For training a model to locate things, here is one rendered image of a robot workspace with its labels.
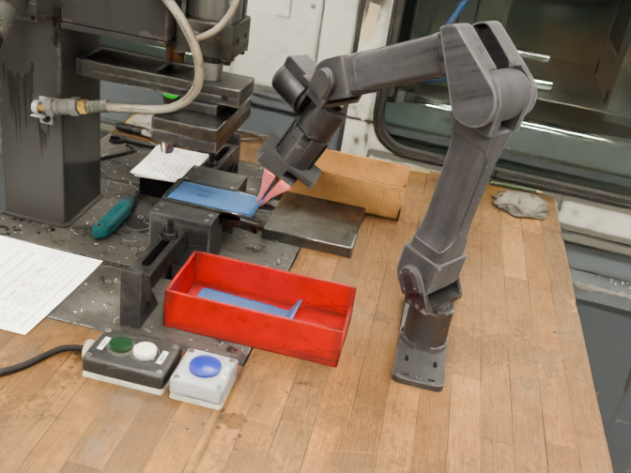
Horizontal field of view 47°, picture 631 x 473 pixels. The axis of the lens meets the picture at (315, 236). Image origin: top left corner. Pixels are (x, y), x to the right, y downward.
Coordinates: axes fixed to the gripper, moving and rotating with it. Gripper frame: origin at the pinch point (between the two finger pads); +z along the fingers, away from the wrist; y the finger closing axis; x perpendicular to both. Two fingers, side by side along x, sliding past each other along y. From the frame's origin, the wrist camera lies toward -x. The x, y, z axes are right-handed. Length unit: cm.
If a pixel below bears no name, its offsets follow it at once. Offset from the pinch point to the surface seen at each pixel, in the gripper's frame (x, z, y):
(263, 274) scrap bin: 12.7, 3.4, -6.7
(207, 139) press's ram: 9.3, -7.5, 11.4
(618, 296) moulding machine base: -54, -8, -81
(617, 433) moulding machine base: -58, 22, -111
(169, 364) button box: 34.9, 8.5, -2.6
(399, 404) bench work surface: 28.3, -2.2, -29.7
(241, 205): 0.9, 2.5, 2.0
